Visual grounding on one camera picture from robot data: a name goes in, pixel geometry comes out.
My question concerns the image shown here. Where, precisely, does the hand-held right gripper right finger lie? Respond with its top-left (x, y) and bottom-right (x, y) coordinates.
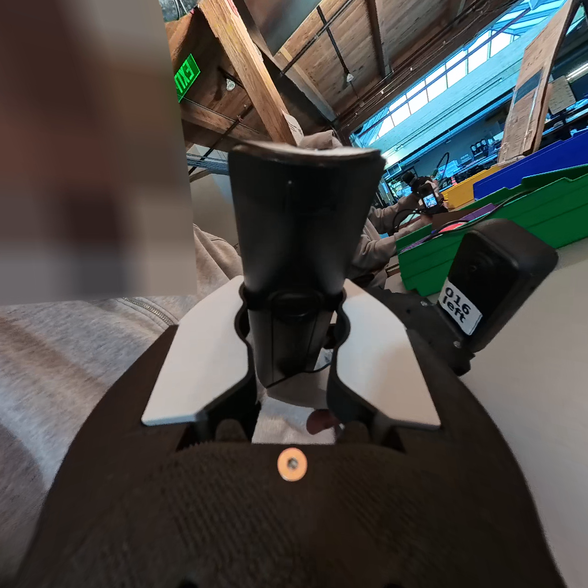
top-left (327, 279), bottom-right (443, 430)

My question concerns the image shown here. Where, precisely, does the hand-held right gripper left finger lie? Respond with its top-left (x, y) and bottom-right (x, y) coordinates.
top-left (141, 275), bottom-right (258, 425)

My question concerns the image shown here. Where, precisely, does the green plastic bin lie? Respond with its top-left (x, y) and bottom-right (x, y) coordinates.
top-left (396, 165), bottom-right (588, 297)

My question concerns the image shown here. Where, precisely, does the black cylindrical handheld device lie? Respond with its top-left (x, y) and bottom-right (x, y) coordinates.
top-left (227, 140), bottom-right (386, 400)

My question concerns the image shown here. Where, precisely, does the purple box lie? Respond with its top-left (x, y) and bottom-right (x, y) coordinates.
top-left (452, 204), bottom-right (499, 222)

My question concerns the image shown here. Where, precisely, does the yellow plastic bin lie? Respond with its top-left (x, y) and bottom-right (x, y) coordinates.
top-left (443, 165), bottom-right (501, 209)

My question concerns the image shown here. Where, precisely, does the blue plastic bin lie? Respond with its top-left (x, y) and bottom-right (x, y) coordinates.
top-left (473, 140), bottom-right (588, 198)

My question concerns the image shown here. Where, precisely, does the person's grey hoodie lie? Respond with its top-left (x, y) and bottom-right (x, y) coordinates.
top-left (0, 223), bottom-right (338, 584)

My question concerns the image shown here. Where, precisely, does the cardboard board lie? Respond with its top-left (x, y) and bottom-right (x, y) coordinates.
top-left (498, 0), bottom-right (579, 164)

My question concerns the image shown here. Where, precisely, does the green exit sign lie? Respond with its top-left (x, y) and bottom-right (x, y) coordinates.
top-left (175, 54), bottom-right (201, 103)

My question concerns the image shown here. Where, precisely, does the black cable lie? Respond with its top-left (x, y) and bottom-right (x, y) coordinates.
top-left (429, 190), bottom-right (524, 239)

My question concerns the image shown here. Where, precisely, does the black gimbal camera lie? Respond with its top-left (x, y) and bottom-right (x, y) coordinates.
top-left (402, 172), bottom-right (448, 217)

